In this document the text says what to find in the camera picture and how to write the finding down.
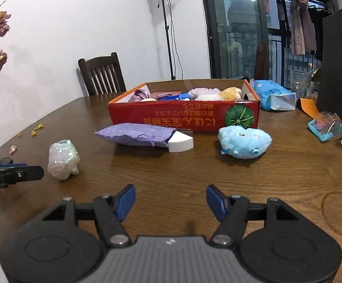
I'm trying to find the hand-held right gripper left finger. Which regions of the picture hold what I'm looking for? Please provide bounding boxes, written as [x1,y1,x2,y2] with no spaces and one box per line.
[43,183,136,247]

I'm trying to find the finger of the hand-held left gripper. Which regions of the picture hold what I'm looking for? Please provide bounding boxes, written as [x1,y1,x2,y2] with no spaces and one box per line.
[0,158,28,168]
[0,165,45,185]

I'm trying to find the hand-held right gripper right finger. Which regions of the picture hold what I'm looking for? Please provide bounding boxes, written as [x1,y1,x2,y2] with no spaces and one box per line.
[206,184,299,247]

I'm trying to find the red cardboard box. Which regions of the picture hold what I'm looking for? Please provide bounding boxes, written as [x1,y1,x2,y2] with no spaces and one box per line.
[107,79,260,134]

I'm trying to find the pink satin cloth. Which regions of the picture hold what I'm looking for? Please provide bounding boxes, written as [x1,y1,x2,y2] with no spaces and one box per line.
[128,89,151,103]

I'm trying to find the yellow plush toy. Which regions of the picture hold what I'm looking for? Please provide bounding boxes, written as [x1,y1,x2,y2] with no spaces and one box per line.
[219,87,242,101]

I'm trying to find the iridescent white soft toy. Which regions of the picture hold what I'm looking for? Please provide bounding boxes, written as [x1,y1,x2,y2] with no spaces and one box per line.
[47,138,80,180]

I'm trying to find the scattered yellow flower bits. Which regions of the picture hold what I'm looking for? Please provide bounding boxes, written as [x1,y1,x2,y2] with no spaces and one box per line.
[16,123,44,137]

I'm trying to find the white foam block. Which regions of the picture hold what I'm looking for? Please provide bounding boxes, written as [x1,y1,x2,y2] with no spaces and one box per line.
[167,131,194,153]

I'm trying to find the blue plush toy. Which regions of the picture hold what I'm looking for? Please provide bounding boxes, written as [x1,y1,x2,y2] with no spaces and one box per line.
[217,126,272,160]

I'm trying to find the lavender fluffy scrunchie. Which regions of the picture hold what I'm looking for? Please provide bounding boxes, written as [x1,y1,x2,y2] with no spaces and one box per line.
[188,87,221,98]

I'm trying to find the blue wrapped packet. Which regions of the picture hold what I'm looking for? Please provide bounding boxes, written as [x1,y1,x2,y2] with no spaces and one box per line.
[159,93,193,101]

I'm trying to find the pink layered sponge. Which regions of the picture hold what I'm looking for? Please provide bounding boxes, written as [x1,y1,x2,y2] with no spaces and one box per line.
[150,91,181,100]

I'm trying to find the blue tissue pack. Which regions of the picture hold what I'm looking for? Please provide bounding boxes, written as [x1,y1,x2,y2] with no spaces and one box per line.
[250,79,297,112]

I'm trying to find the clear plastic cup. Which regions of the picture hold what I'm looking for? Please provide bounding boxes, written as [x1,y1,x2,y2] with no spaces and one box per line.
[321,191,342,236]
[290,70,313,99]

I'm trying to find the dark wooden chair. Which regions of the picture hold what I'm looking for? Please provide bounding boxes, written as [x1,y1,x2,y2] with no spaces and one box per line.
[78,52,127,96]

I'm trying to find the orange flat card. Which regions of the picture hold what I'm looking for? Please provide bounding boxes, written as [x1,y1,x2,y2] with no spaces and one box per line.
[295,98,320,118]

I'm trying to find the light blue snack packet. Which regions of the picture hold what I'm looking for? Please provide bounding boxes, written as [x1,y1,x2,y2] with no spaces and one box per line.
[307,110,342,143]

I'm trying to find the brown wooden chair back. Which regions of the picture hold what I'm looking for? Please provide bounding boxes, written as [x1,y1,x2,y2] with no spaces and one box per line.
[253,43,270,80]

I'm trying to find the glass balcony door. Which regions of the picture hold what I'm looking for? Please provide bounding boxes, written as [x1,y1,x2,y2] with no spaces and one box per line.
[199,0,342,81]

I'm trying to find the black board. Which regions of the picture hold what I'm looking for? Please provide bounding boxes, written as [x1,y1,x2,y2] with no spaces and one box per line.
[317,6,342,121]

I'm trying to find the hanging clothes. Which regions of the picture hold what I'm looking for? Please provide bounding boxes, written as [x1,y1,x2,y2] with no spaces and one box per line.
[265,0,336,56]

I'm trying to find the purple drawstring pouch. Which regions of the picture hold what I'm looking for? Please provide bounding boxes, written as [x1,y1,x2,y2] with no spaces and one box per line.
[95,123,185,148]

